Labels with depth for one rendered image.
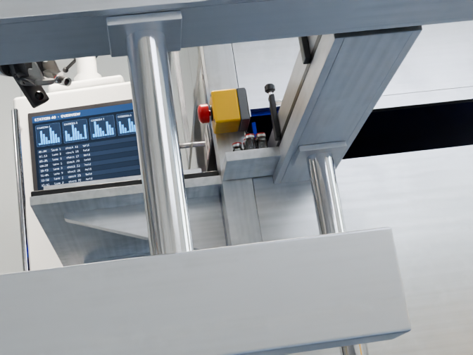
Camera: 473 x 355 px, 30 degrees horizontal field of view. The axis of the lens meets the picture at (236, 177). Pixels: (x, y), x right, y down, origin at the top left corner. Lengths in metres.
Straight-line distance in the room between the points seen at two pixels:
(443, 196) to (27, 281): 1.14
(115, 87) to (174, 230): 2.03
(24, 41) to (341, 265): 0.47
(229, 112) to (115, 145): 1.17
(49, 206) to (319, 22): 0.89
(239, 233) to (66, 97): 1.34
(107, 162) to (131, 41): 1.84
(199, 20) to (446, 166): 0.96
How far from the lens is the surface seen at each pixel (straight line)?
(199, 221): 1.90
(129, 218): 1.90
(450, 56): 2.03
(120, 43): 1.10
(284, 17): 1.12
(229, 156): 1.70
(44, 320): 0.96
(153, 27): 1.07
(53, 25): 1.07
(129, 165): 2.88
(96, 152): 2.92
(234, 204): 1.81
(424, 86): 1.98
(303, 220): 1.82
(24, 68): 2.22
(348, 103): 1.45
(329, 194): 1.61
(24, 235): 2.83
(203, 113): 1.79
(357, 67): 1.32
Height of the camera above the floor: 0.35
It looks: 16 degrees up
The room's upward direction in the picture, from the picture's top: 9 degrees counter-clockwise
